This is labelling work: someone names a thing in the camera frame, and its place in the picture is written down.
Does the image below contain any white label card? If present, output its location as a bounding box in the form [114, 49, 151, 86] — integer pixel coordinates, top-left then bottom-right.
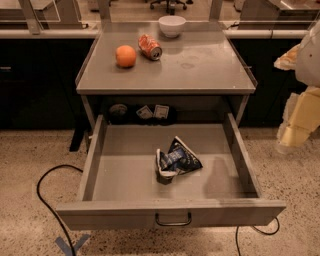
[136, 105, 153, 120]
[154, 105, 169, 119]

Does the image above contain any blue tape floor mark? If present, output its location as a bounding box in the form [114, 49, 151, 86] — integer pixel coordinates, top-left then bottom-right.
[55, 234, 90, 256]

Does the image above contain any black office chair base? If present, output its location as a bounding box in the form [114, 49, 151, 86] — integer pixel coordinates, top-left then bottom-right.
[149, 0, 187, 15]

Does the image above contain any white label card left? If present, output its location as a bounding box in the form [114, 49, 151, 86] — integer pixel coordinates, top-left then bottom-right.
[136, 105, 153, 120]

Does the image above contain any blue chip bag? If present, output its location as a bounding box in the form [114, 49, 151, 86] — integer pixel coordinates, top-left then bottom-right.
[156, 136, 203, 180]

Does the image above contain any open grey drawer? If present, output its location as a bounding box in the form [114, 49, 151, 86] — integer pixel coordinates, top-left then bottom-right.
[57, 115, 285, 230]

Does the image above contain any black floor cable right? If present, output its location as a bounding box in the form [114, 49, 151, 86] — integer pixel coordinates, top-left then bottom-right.
[235, 217, 281, 256]

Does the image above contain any orange fruit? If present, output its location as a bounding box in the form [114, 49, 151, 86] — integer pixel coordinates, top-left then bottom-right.
[116, 45, 137, 68]

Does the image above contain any black floor cable left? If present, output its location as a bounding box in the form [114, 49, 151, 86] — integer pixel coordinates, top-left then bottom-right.
[36, 164, 84, 256]

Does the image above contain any black floor cable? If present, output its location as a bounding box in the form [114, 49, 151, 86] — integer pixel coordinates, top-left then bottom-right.
[36, 164, 84, 256]
[235, 217, 281, 256]

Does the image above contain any white label card right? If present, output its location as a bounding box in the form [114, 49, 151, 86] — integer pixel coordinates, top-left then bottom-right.
[154, 105, 169, 119]

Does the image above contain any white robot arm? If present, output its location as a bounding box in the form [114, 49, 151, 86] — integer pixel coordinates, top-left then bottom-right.
[274, 21, 320, 154]

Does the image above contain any white bowl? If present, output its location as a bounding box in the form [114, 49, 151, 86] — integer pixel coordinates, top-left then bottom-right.
[158, 15, 186, 38]

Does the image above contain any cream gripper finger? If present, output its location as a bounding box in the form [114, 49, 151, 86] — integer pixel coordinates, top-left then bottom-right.
[276, 128, 294, 154]
[274, 44, 300, 71]

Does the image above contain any black drawer handle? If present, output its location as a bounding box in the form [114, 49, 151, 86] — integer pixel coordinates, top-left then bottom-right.
[155, 213, 192, 227]

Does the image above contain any dark round object under counter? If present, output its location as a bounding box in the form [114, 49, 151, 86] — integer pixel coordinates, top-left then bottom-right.
[109, 104, 128, 122]

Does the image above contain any red soda can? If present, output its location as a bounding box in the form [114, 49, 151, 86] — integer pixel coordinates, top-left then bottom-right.
[138, 34, 162, 61]

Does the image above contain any grey cabinet counter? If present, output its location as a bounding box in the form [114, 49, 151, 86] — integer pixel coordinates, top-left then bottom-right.
[77, 21, 255, 125]

